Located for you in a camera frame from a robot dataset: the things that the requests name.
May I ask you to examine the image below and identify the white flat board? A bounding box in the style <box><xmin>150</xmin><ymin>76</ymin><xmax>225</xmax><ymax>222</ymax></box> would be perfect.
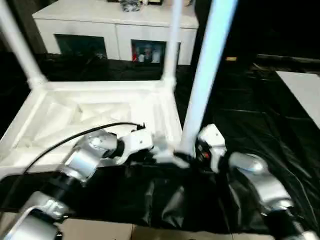
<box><xmin>274</xmin><ymin>70</ymin><xmax>320</xmax><ymax>127</ymax></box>

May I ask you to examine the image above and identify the small red white container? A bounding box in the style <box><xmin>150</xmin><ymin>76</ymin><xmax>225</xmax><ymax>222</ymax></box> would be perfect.
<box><xmin>132</xmin><ymin>46</ymin><xmax>145</xmax><ymax>63</ymax></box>

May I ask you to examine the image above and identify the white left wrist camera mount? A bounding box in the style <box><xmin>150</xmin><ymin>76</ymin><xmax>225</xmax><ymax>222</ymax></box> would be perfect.
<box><xmin>116</xmin><ymin>128</ymin><xmax>156</xmax><ymax>166</ymax></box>

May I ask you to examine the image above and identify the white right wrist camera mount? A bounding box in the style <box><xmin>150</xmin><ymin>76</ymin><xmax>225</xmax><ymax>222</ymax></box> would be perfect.
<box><xmin>196</xmin><ymin>123</ymin><xmax>228</xmax><ymax>174</ymax></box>

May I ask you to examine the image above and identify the black object pile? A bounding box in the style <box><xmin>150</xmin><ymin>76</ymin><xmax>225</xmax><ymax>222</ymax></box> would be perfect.
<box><xmin>119</xmin><ymin>0</ymin><xmax>141</xmax><ymax>13</ymax></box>

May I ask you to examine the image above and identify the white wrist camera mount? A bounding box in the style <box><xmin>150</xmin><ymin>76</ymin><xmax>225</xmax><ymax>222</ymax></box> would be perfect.
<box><xmin>116</xmin><ymin>128</ymin><xmax>156</xmax><ymax>166</ymax></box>
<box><xmin>196</xmin><ymin>123</ymin><xmax>228</xmax><ymax>174</ymax></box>

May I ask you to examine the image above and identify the white plastic table leg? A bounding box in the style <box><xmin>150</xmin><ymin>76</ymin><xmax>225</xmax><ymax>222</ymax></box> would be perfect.
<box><xmin>160</xmin><ymin>0</ymin><xmax>185</xmax><ymax>89</ymax></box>
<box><xmin>0</xmin><ymin>0</ymin><xmax>49</xmax><ymax>90</ymax></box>
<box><xmin>179</xmin><ymin>0</ymin><xmax>240</xmax><ymax>158</ymax></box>

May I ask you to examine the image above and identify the grey curtain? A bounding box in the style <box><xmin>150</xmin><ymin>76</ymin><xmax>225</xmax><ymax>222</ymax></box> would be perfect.
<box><xmin>0</xmin><ymin>0</ymin><xmax>48</xmax><ymax>55</ymax></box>

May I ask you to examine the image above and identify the black mat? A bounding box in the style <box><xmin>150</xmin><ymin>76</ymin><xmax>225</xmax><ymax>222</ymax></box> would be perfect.
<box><xmin>0</xmin><ymin>49</ymin><xmax>320</xmax><ymax>236</ymax></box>

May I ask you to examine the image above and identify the white plastic table top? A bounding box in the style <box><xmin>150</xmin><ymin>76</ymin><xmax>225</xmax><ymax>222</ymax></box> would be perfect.
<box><xmin>0</xmin><ymin>79</ymin><xmax>191</xmax><ymax>174</ymax></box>

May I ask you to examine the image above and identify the black cabinet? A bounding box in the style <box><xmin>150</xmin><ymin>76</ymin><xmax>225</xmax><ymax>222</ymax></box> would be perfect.
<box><xmin>194</xmin><ymin>0</ymin><xmax>320</xmax><ymax>66</ymax></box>

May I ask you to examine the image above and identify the white cabinet with glass doors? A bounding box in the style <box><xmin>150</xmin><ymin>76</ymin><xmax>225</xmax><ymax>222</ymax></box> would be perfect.
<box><xmin>31</xmin><ymin>0</ymin><xmax>200</xmax><ymax>67</ymax></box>

